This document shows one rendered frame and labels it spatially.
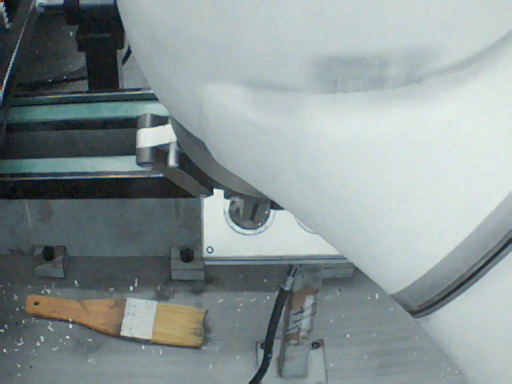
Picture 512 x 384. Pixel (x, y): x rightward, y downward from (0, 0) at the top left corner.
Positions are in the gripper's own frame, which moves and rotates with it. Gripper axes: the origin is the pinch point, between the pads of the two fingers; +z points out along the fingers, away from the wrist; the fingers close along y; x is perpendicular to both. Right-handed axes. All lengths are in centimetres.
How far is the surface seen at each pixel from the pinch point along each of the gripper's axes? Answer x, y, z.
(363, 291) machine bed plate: 4.4, -13.6, 36.7
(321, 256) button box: 3.4, -5.2, 8.2
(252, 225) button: 1.3, -0.2, 7.4
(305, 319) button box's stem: 7.7, -5.4, 21.3
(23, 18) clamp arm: -25.3, 24.4, 28.5
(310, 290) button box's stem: 5.3, -5.5, 17.6
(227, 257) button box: 3.4, 1.5, 8.2
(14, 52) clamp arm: -19.7, 24.0, 25.0
